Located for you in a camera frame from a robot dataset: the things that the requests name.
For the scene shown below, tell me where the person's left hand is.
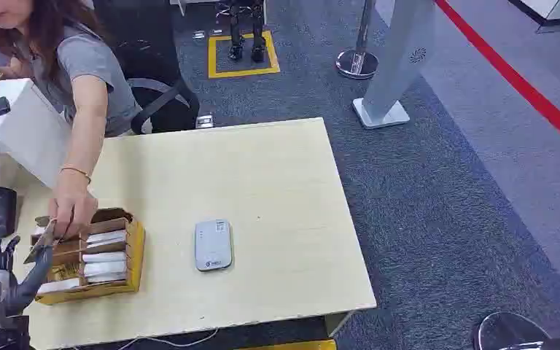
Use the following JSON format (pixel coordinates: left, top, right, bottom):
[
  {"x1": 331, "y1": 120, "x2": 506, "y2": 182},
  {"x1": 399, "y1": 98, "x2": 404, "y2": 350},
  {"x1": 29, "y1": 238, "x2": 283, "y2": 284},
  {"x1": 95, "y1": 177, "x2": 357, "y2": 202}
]
[{"x1": 47, "y1": 168, "x2": 99, "y2": 241}]

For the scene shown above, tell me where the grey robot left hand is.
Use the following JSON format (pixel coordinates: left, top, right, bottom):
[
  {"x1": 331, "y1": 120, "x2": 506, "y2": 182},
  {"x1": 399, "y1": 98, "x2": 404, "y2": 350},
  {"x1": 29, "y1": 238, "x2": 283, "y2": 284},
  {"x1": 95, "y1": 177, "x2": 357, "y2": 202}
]
[{"x1": 0, "y1": 215, "x2": 55, "y2": 318}]

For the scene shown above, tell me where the card with printed face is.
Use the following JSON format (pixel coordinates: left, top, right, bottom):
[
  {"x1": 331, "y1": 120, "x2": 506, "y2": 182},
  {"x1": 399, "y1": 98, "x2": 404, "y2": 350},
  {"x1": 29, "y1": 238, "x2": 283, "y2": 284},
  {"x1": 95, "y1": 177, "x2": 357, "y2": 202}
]
[{"x1": 23, "y1": 218, "x2": 58, "y2": 265}]

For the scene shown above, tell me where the white card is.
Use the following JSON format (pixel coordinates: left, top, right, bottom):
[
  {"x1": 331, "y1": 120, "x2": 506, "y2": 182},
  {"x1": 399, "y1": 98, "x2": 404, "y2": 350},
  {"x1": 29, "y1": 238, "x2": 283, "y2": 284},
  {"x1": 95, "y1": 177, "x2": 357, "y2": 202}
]
[
  {"x1": 86, "y1": 238, "x2": 128, "y2": 249},
  {"x1": 83, "y1": 261, "x2": 128, "y2": 278},
  {"x1": 82, "y1": 251, "x2": 128, "y2": 264},
  {"x1": 36, "y1": 278, "x2": 82, "y2": 296},
  {"x1": 86, "y1": 230, "x2": 128, "y2": 243}
]

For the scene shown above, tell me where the wooden card box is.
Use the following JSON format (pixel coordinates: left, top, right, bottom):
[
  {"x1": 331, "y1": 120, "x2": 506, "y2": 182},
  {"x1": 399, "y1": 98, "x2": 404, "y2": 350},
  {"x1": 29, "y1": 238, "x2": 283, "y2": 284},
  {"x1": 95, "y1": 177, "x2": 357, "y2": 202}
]
[{"x1": 31, "y1": 207, "x2": 146, "y2": 306}]

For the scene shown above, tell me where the white side cabinet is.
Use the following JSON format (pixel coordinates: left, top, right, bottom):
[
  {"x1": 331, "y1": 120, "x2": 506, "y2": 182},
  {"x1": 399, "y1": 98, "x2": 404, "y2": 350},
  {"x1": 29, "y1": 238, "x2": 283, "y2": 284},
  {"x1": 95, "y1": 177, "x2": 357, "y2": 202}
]
[{"x1": 0, "y1": 78, "x2": 74, "y2": 190}]

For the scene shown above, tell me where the person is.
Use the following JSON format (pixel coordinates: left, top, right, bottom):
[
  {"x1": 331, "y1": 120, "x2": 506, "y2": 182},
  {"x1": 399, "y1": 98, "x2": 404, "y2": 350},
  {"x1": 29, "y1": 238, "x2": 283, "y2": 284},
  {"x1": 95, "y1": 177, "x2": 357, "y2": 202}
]
[{"x1": 0, "y1": 0, "x2": 144, "y2": 240}]

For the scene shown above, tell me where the grey card reader device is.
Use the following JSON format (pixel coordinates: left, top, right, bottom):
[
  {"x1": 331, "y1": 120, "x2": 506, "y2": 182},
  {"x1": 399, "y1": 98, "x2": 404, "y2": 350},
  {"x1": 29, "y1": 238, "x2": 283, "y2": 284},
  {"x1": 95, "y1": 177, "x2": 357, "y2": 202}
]
[{"x1": 193, "y1": 218, "x2": 233, "y2": 273}]

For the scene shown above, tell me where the black office chair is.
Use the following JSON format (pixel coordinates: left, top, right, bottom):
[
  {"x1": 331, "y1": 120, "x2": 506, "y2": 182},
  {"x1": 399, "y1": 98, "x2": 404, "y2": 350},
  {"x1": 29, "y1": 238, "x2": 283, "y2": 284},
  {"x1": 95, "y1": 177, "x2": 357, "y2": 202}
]
[{"x1": 91, "y1": 0, "x2": 202, "y2": 136}]

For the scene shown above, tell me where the yellow floor tape strip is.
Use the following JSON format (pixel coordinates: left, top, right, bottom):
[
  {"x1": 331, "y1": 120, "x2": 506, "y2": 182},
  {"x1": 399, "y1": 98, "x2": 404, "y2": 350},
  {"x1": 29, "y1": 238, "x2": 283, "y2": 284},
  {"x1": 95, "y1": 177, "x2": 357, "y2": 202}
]
[{"x1": 235, "y1": 338, "x2": 338, "y2": 350}]

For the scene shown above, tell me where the silver standing pillar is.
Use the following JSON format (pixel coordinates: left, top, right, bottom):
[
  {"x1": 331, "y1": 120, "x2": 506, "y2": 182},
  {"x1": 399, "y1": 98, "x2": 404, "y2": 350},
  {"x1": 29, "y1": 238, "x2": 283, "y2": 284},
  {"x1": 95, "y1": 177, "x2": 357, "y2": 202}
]
[{"x1": 351, "y1": 0, "x2": 438, "y2": 131}]

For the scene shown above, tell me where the chrome round stanchion base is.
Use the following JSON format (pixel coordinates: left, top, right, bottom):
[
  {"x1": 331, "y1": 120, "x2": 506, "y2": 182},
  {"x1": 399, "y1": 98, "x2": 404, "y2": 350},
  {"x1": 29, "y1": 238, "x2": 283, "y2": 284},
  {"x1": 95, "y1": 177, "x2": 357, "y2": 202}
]
[{"x1": 472, "y1": 311, "x2": 552, "y2": 350}]

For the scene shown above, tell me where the white platform with dark edge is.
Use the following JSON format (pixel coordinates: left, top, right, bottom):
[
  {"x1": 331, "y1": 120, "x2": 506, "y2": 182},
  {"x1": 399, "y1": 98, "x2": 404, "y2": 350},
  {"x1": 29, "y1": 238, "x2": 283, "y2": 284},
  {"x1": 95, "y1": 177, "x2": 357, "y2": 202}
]
[{"x1": 508, "y1": 0, "x2": 560, "y2": 34}]

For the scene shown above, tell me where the thin gold bracelet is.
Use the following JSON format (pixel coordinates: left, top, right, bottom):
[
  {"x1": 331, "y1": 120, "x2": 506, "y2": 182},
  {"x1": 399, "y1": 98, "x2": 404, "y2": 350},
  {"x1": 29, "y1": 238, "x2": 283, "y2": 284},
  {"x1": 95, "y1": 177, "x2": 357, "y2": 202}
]
[{"x1": 59, "y1": 166, "x2": 93, "y2": 184}]

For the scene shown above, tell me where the white cable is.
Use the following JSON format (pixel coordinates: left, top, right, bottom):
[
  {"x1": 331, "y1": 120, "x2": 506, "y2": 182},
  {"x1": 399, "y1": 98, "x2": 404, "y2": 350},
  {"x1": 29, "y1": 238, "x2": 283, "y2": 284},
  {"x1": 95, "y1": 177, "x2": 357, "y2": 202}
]
[{"x1": 67, "y1": 327, "x2": 220, "y2": 350}]

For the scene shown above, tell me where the chrome stanchion post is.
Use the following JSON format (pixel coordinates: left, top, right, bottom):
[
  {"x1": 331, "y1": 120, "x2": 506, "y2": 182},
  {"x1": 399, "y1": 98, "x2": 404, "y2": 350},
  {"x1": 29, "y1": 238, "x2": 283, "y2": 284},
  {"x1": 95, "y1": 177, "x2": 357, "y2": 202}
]
[{"x1": 335, "y1": 0, "x2": 381, "y2": 81}]

